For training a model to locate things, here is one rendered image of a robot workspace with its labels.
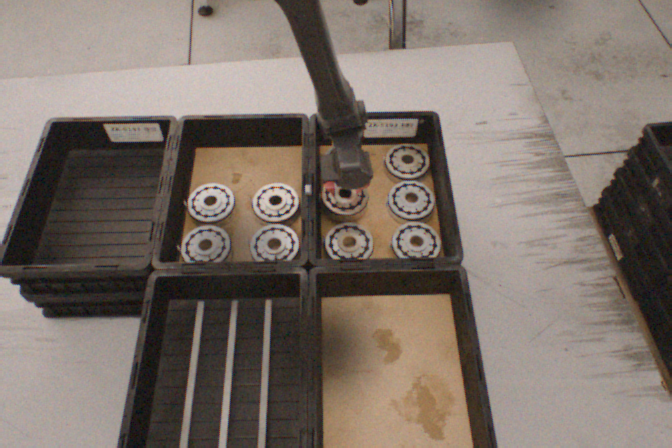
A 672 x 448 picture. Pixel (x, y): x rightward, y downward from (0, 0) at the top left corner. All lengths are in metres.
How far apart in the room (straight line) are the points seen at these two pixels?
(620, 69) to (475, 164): 1.68
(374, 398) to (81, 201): 0.78
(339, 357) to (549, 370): 0.46
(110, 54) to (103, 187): 1.75
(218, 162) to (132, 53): 1.75
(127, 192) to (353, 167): 0.59
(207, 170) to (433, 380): 0.69
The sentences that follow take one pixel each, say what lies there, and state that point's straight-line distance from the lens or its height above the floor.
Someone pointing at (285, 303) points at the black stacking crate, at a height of 0.83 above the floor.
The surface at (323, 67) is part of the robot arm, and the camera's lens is 0.86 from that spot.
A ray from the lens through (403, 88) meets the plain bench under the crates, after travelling 1.72.
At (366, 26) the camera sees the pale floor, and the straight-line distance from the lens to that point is 3.06.
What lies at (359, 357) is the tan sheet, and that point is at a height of 0.83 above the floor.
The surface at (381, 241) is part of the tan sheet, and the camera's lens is 1.23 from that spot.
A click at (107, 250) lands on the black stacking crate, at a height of 0.83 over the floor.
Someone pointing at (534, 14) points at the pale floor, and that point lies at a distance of 3.31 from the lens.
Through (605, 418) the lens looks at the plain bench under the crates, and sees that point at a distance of 1.33.
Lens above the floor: 1.88
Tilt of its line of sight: 55 degrees down
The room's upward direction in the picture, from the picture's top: straight up
